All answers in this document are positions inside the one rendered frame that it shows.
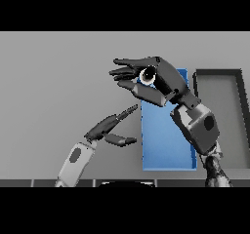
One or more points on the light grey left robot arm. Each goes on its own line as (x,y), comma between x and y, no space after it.
(75,163)

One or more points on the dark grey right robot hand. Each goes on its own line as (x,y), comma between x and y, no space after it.
(166,75)

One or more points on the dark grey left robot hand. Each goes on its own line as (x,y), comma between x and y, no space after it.
(104,125)

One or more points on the blue bin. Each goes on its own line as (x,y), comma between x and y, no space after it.
(166,137)

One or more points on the dark grey bin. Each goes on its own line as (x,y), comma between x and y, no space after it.
(221,121)

